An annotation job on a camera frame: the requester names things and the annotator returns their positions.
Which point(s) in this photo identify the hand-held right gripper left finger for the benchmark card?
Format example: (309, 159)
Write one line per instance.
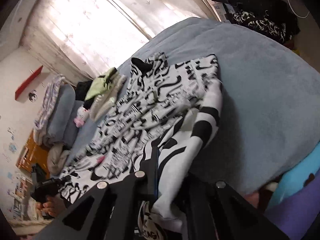
(120, 192)

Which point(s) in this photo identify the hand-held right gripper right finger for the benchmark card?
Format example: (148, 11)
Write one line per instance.
(225, 205)

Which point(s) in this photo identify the white jacket with black lettering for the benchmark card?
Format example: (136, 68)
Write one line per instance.
(140, 100)

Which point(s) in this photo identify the folded green white clothes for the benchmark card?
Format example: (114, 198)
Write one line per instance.
(105, 102)

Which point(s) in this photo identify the person's left hand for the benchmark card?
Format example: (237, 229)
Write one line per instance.
(50, 206)

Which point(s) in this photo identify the beige cloth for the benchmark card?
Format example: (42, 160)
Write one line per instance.
(58, 157)

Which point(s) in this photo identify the orange wooden nightstand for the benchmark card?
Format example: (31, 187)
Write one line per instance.
(32, 150)

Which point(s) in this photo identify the grey pillow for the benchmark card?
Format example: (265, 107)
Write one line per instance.
(72, 130)
(62, 105)

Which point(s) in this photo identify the purple mat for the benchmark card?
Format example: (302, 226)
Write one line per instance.
(300, 212)

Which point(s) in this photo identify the cyan cushion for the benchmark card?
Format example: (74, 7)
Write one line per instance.
(300, 175)

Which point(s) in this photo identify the white and pink plush cat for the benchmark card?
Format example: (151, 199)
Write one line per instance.
(81, 115)

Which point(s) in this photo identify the purple and white blanket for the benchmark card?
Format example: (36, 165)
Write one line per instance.
(50, 97)

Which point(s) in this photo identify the folded green jacket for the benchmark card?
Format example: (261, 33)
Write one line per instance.
(100, 85)

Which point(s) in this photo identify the white floral curtain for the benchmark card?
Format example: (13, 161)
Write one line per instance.
(87, 17)

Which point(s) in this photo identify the white box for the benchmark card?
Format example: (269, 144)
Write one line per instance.
(218, 8)

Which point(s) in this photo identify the round face wall sticker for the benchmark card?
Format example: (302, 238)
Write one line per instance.
(32, 97)

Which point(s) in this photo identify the red wall shelf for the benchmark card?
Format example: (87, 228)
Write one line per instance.
(27, 82)

